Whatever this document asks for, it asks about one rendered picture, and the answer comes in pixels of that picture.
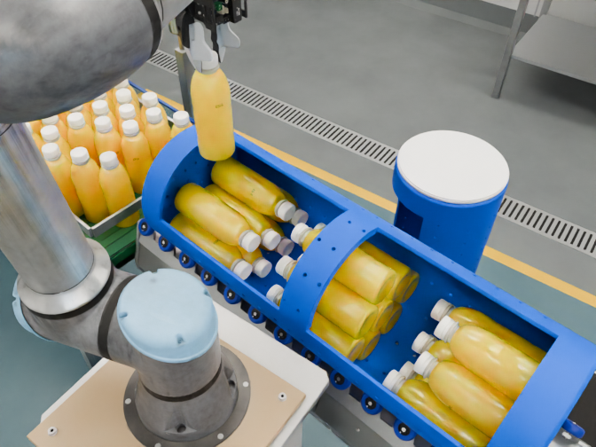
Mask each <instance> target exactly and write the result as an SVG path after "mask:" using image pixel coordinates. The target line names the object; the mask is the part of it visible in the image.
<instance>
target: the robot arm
mask: <svg viewBox="0 0 596 447"><path fill-rule="evenodd" d="M242 17H245V18H247V0H244V9H242V8H241V0H0V249H1V250H2V252H3V253H4V255H5V256H6V257H7V259H8V260H9V261H10V263H11V264H12V266H13V267H14V269H15V270H16V271H17V272H18V273H19V274H18V277H17V279H16V282H15V285H14V288H13V293H12V295H13V296H14V297H16V300H15V301H14V302H13V303H12V307H13V311H14V314H15V317H16V318H17V319H18V321H19V323H20V324H21V325H22V326H23V327H24V328H25V329H26V330H28V331H29V332H31V333H33V334H35V335H36V336H38V337H40V338H42V339H44V340H46V341H54V342H59V343H62V344H64V345H67V346H69V347H72V348H75V349H79V350H82V351H85V352H88V353H91V354H93V355H96V356H99V357H103V358H105V359H108V360H111V361H114V362H116V363H119V364H122V365H126V366H129V367H132V368H134V369H136V370H137V373H138V376H139V377H138V379H137V385H136V389H135V403H136V407H137V412H138V415H139V417H140V419H141V421H142V422H143V424H144V425H145V427H146V428H147V429H148V430H149V431H150V432H151V433H153V434H154V435H157V436H158V437H159V438H162V439H165V440H168V441H172V442H190V441H194V440H198V439H201V438H202V437H205V436H207V435H210V434H211V433H213V432H215V431H216V430H217V429H218V428H219V427H221V426H222V425H223V423H224V422H225V421H226V420H227V419H228V418H229V417H230V415H231V413H232V411H233V409H234V407H235V405H236V402H237V399H238V382H237V377H236V373H235V371H234V369H233V367H232V365H231V362H230V361H229V360H228V358H227V357H226V356H225V355H224V354H223V353H222V352H221V347H220V341H219V334H218V316H217V312H216V307H215V305H214V303H213V300H212V298H211V295H210V293H209V291H208V290H207V289H206V287H205V286H204V285H203V284H202V283H201V282H200V281H199V280H198V279H196V278H195V277H194V276H192V275H190V274H188V273H186V272H184V271H179V270H173V269H158V270H157V272H154V273H151V272H150V271H147V272H144V273H142V274H140V275H135V274H132V273H128V272H126V271H121V270H118V269H116V268H115V267H114V265H113V263H112V261H111V259H110V257H109V255H108V253H107V252H106V250H105V249H104V248H103V247H102V246H101V245H100V244H99V243H98V242H97V241H95V240H93V239H88V238H85V236H84V234H83V232H82V230H81V228H80V226H79V224H78V223H77V221H76V219H75V216H74V214H73V213H72V211H71V209H70V207H69V206H68V204H67V201H66V199H65V197H64V196H63V194H62V192H61V190H60V189H59V186H58V184H57V182H56V180H55V179H54V177H53V175H52V173H51V171H50V169H49V167H48V165H47V163H46V162H45V160H44V158H43V156H42V154H41V152H40V150H39V148H38V146H37V145H36V143H35V140H34V139H33V137H32V135H31V133H30V131H29V129H28V127H27V125H26V123H25V122H33V121H38V120H42V119H47V118H50V117H52V116H55V115H58V114H62V113H64V112H67V111H69V110H72V109H74V108H76V107H78V106H81V105H83V104H85V103H88V102H90V101H91V100H93V99H94V98H97V97H99V96H101V95H103V94H104V93H106V92H108V91H110V90H111V89H112V88H114V87H115V86H117V85H118V84H120V83H121V82H123V81H125V80H126V79H128V78H129V77H130V76H131V75H133V74H134V73H135V72H136V71H137V70H138V69H139V68H140V67H141V66H142V65H144V63H145V62H146V61H147V60H148V59H149V58H151V57H152V56H153V55H154V53H155V52H156V51H157V50H158V49H159V47H160V45H161V40H162V34H163V28H165V27H166V26H167V25H168V24H169V23H170V21H172V20H173V19H174V18H176V29H177V32H178V34H179V37H180V40H181V43H182V45H183V46H184V49H185V51H186V54H187V56H188V58H189V60H190V61H191V63H192V65H193V66H194V68H195V69H196V70H197V71H198V72H199V73H202V60H203V61H212V59H213V52H212V51H211V49H210V48H209V47H208V45H207V44H206V42H205V38H204V29H203V26H202V25H201V24H200V23H199V22H196V23H195V22H194V19H196V20H199V21H201V22H203V23H204V25H205V27H206V28H207V29H209V30H211V41H212V43H213V51H215V52H216V53H217V56H218V62H220V63H221V62H223V59H224V53H225V48H226V47H233V48H239V47H240V40H239V38H238V37H237V36H236V35H235V34H234V33H233V32H232V31H231V29H230V27H229V23H228V22H232V23H234V24H235V23H237V22H239V21H241V20H242Z"/></svg>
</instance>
